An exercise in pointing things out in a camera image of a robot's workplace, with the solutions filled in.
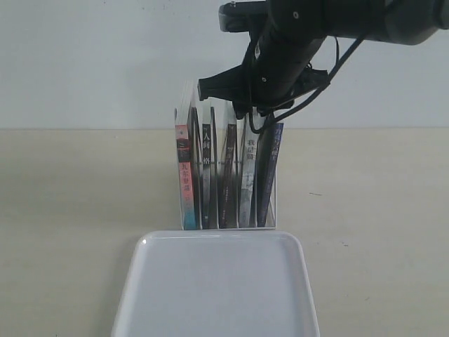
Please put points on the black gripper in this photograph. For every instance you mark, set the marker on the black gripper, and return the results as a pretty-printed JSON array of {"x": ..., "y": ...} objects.
[{"x": 274, "y": 74}]

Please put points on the white grey spine book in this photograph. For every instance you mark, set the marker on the white grey spine book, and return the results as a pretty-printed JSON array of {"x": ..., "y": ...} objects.
[{"x": 248, "y": 157}]

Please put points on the dark blue cover book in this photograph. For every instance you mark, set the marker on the dark blue cover book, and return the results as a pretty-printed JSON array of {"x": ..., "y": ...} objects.
[{"x": 267, "y": 157}]

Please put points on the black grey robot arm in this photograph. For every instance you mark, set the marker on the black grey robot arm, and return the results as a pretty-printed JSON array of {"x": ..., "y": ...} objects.
[{"x": 406, "y": 23}]

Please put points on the black spine white text book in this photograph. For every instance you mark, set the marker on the black spine white text book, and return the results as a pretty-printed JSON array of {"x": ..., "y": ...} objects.
[{"x": 206, "y": 160}]

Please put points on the pink and teal spine book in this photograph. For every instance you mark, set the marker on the pink and teal spine book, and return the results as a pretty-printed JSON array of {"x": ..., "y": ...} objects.
[{"x": 183, "y": 139}]

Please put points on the clear acrylic book rack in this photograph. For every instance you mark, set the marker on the clear acrylic book rack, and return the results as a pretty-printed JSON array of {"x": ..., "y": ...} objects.
[{"x": 217, "y": 144}]

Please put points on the dark brown spine book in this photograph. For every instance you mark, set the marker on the dark brown spine book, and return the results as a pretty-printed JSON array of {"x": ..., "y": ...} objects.
[{"x": 226, "y": 217}]

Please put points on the white plastic tray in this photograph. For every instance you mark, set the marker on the white plastic tray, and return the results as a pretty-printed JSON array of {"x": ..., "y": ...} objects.
[{"x": 217, "y": 283}]

